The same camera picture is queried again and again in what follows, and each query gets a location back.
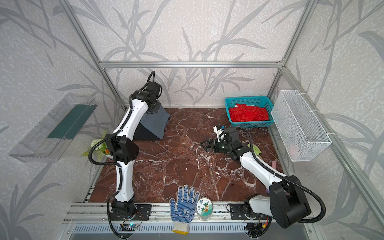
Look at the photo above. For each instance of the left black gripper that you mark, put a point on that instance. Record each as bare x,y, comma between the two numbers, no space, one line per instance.
154,107

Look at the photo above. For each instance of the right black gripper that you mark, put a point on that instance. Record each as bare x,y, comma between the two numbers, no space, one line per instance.
216,145

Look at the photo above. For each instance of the grey t shirt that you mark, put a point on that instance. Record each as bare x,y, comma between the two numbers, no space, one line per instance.
156,123

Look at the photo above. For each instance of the teal plastic basket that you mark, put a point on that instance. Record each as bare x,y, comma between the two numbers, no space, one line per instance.
258,101

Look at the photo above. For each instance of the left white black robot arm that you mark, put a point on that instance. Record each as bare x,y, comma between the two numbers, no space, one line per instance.
123,149

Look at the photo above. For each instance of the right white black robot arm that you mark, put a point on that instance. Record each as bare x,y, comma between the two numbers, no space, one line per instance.
289,202

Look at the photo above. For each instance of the red t shirt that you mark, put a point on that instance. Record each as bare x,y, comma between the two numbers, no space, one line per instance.
246,113

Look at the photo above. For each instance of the folded black t shirt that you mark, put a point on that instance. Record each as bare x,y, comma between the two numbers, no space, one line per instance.
143,134

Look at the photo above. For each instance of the green paper piece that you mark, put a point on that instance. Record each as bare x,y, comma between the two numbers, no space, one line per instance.
255,149

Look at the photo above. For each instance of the round tin with cartoon label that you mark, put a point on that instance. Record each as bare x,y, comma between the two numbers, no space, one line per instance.
204,209

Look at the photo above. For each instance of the blue dotted work glove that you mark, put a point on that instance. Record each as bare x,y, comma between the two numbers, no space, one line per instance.
183,209

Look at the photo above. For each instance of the potted artificial flower plant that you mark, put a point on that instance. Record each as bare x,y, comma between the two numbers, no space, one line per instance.
101,151

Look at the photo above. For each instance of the green circuit board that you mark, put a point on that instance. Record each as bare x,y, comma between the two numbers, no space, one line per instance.
129,227

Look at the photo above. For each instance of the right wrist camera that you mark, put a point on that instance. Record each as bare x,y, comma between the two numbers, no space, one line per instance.
219,130

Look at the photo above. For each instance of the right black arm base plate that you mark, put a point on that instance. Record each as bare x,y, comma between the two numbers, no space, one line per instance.
237,212

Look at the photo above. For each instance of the white wire mesh basket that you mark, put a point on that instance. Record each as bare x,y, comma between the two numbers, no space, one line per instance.
303,135

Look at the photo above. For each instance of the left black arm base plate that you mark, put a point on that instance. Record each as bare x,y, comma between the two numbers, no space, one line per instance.
140,212

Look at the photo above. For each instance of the clear plastic wall shelf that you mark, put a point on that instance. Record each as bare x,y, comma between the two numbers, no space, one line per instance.
50,138

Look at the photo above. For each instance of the aluminium front rail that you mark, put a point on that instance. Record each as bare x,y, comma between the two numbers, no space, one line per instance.
160,212

